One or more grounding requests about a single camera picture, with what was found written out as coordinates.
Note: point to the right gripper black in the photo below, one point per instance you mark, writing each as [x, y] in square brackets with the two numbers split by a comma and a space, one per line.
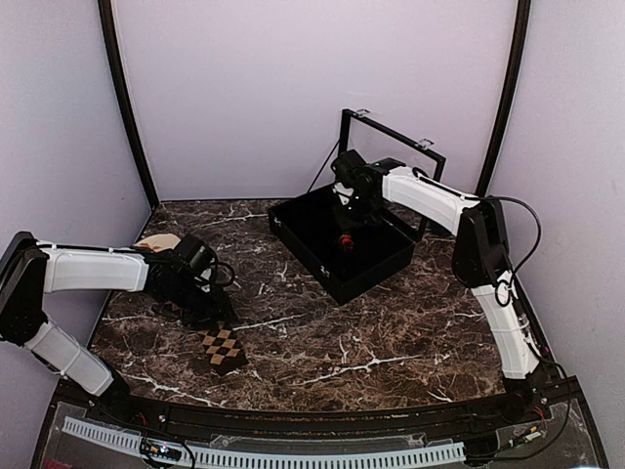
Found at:
[346, 221]

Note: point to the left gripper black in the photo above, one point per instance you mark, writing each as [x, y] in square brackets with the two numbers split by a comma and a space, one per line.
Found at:
[218, 311]

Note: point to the red orange argyle sock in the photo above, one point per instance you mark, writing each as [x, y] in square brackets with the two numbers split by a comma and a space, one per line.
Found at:
[346, 242]

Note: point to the tan brown argyle sock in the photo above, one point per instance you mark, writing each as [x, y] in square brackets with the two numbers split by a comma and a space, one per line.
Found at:
[223, 350]

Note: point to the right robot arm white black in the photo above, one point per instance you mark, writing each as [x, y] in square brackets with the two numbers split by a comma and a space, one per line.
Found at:
[481, 257]

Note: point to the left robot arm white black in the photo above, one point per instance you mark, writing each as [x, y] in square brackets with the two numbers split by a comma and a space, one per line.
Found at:
[32, 268]

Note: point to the beige round plate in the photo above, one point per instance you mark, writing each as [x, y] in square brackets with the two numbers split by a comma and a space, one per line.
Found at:
[158, 242]

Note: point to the black display case box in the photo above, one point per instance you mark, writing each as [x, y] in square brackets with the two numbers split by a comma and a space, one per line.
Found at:
[307, 227]

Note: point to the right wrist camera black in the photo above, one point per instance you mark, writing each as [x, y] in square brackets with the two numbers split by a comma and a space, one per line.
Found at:
[350, 170]

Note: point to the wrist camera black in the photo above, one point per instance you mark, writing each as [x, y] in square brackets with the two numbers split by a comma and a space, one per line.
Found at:
[197, 255]
[350, 170]

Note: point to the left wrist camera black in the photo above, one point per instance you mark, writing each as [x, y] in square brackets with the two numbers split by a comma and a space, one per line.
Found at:
[197, 255]

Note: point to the white slotted cable duct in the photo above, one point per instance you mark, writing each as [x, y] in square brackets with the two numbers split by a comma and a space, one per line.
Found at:
[164, 454]

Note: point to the right black frame post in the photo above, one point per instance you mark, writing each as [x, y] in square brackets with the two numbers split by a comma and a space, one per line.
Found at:
[507, 96]

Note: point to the black frame post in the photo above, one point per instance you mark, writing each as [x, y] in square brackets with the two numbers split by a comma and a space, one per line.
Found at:
[123, 98]
[507, 96]

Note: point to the left black frame post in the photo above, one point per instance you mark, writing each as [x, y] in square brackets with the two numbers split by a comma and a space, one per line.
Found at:
[123, 98]

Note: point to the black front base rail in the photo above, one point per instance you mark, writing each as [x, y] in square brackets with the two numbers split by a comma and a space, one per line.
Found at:
[557, 430]

